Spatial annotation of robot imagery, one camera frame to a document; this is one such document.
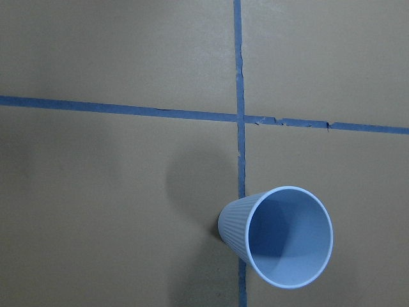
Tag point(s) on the brown paper table cover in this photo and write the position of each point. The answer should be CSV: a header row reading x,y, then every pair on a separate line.
x,y
96,192

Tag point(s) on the blue ribbed cup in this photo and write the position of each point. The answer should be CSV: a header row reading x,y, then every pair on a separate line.
x,y
284,234

